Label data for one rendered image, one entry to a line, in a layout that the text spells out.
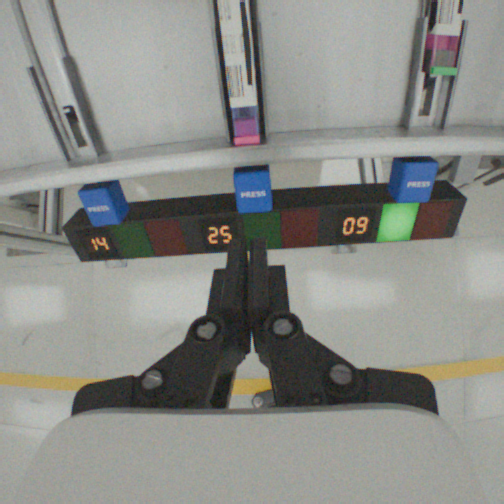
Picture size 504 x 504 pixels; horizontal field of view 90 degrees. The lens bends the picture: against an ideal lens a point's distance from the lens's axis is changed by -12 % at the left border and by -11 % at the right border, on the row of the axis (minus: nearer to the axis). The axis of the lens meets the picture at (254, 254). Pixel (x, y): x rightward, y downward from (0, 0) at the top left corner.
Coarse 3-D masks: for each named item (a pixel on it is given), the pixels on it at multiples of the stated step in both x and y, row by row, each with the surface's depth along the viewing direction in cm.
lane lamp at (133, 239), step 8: (120, 224) 23; (128, 224) 23; (136, 224) 23; (120, 232) 23; (128, 232) 23; (136, 232) 23; (144, 232) 23; (120, 240) 24; (128, 240) 24; (136, 240) 24; (144, 240) 24; (128, 248) 24; (136, 248) 24; (144, 248) 24; (152, 248) 24; (128, 256) 25; (136, 256) 25; (144, 256) 25; (152, 256) 25
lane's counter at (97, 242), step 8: (80, 232) 23; (88, 232) 23; (96, 232) 23; (104, 232) 23; (80, 240) 24; (88, 240) 24; (96, 240) 24; (104, 240) 24; (88, 248) 24; (96, 248) 24; (104, 248) 24; (112, 248) 24; (96, 256) 25; (104, 256) 25; (112, 256) 25
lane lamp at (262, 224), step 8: (248, 216) 22; (256, 216) 22; (264, 216) 22; (272, 216) 22; (248, 224) 23; (256, 224) 23; (264, 224) 23; (272, 224) 23; (248, 232) 23; (256, 232) 23; (264, 232) 23; (272, 232) 23; (248, 240) 24; (272, 240) 23; (280, 240) 24; (248, 248) 24; (272, 248) 24
